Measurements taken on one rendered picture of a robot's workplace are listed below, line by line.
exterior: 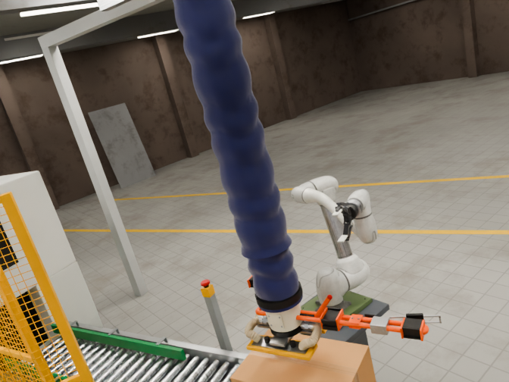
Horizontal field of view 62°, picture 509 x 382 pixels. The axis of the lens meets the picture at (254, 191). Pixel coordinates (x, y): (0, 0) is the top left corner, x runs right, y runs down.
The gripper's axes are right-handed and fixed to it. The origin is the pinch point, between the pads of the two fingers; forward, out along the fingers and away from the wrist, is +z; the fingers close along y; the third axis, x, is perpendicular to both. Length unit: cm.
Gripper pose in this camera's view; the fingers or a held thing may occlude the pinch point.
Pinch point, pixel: (338, 227)
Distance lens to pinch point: 202.1
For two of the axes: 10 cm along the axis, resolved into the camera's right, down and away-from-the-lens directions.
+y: 2.5, 9.3, 2.8
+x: -8.4, 0.6, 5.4
